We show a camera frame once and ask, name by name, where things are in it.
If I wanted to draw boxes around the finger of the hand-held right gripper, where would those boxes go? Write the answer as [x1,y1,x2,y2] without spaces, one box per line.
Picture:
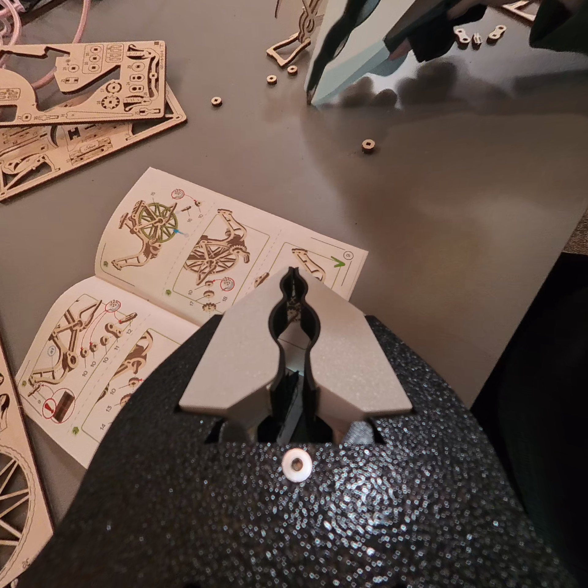
[311,0,414,107]
[304,0,354,105]

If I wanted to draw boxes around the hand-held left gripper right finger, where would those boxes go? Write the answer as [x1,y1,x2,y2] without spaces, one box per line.
[290,266,413,445]

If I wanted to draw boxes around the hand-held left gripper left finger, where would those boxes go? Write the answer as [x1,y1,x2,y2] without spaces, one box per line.
[178,266,297,439]

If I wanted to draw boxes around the person's right forearm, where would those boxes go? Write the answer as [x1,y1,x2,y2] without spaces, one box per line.
[528,0,588,50]

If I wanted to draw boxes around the wooden gear parts sheet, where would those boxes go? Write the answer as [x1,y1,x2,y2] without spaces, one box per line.
[501,0,539,22]

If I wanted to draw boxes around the wooden wheel parts sheet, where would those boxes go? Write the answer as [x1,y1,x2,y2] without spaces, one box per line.
[0,340,56,588]

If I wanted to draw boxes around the illustrated instruction booklet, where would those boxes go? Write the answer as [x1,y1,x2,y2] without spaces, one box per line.
[15,167,369,470]

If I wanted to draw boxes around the stack of wooden part sheets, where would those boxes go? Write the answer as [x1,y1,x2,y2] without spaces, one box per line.
[0,40,167,128]

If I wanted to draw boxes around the person's dark clothed body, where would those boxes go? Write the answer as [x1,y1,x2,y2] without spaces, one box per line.
[469,252,588,588]

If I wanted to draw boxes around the wooden bicycle frame model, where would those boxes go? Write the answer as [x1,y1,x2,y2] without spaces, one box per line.
[266,0,322,68]

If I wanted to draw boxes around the pink cable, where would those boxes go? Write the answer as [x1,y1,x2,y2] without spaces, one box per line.
[0,0,91,92]

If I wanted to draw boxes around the wooden frame parts sheet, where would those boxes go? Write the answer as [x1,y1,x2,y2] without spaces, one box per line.
[0,83,186,203]

